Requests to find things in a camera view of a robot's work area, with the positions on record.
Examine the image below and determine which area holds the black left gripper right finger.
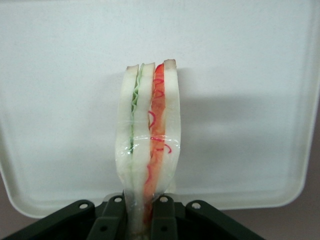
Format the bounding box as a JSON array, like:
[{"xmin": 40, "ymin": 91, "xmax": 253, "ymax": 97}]
[{"xmin": 149, "ymin": 194, "xmax": 179, "ymax": 240}]

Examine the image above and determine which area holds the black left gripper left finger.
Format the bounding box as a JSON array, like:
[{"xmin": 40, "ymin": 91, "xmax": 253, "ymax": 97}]
[{"xmin": 87, "ymin": 193, "xmax": 131, "ymax": 240}]

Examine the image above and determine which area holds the triangle sandwich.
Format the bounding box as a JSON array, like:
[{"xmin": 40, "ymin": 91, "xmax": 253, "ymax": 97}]
[{"xmin": 114, "ymin": 58, "xmax": 182, "ymax": 240}]

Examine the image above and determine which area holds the cream plastic tray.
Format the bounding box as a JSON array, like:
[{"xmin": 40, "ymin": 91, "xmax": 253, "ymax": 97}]
[{"xmin": 0, "ymin": 0, "xmax": 320, "ymax": 219}]

